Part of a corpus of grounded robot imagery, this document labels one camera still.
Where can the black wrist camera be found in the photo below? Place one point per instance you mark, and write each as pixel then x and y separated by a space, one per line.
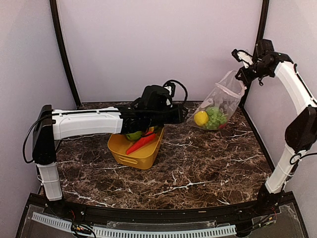
pixel 262 48
pixel 157 97

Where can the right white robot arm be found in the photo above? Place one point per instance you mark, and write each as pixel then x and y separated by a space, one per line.
pixel 300 134

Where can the yellow plastic basket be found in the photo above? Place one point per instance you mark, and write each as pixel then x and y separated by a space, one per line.
pixel 141 158

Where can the orange toy carrot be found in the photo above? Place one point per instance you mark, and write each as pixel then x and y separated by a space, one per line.
pixel 140 143

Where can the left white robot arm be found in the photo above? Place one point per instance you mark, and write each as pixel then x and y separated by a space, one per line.
pixel 54 125

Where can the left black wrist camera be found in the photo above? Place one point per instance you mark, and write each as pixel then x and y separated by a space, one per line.
pixel 157 97

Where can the white slotted cable duct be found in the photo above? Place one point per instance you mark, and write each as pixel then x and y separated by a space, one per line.
pixel 129 230

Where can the green toy grapes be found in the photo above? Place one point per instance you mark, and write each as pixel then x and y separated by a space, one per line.
pixel 216 118

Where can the green toy apple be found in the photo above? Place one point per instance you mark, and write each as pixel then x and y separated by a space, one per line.
pixel 134 136

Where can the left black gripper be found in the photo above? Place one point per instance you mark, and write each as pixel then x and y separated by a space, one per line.
pixel 179 116

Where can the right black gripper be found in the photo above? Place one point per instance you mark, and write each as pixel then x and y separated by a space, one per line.
pixel 245 79

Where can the black front rail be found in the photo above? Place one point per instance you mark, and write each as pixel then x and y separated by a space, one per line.
pixel 80 212

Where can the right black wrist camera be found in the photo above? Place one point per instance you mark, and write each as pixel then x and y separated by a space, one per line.
pixel 262 48

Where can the yellow toy lemon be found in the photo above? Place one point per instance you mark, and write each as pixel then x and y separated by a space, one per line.
pixel 201 118

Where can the clear dotted zip bag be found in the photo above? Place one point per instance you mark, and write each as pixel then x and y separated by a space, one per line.
pixel 226 95

